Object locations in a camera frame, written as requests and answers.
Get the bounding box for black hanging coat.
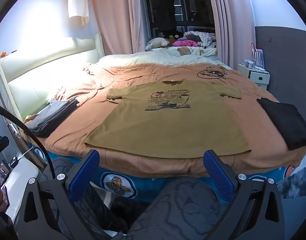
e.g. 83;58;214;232
153;0;177;33

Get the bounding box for cream padded headboard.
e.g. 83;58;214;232
0;34;105;120

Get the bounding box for dark hanging clothes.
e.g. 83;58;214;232
185;0;215;27

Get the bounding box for right hand-held gripper black cable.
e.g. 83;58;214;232
0;103;56;180

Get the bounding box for olive printed t-shirt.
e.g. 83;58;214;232
84;79;251;158

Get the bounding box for dark glass window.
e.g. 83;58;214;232
143;0;216;34

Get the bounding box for floral clothes heap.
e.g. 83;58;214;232
184;31;217;48

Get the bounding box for pink cloth pile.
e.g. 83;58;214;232
173;40;200;47

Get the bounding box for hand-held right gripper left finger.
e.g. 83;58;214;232
17;149;106;240

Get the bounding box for white side desk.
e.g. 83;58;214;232
0;155;40;225

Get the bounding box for cream plush toy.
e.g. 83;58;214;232
145;37;168;52

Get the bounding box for cream duvet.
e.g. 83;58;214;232
98;51;230;68

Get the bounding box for brown plush toy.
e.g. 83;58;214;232
164;31;185;47

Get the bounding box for black tablet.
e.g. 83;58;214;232
0;161;12;180

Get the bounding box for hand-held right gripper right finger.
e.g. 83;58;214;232
203;149;290;240

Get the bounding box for orange-brown blanket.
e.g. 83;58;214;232
19;64;306;179

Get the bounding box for black coiled cable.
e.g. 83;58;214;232
197;66;231;80

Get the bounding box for white nightstand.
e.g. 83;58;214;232
237;62;270;90

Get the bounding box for smartphone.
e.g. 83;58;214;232
0;187;10;208

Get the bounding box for black folded garment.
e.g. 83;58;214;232
257;97;306;151

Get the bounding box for striped paper bag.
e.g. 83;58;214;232
250;42;265;67

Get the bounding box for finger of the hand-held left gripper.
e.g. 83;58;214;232
0;136;10;159

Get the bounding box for white hanging garment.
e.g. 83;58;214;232
67;0;90;25

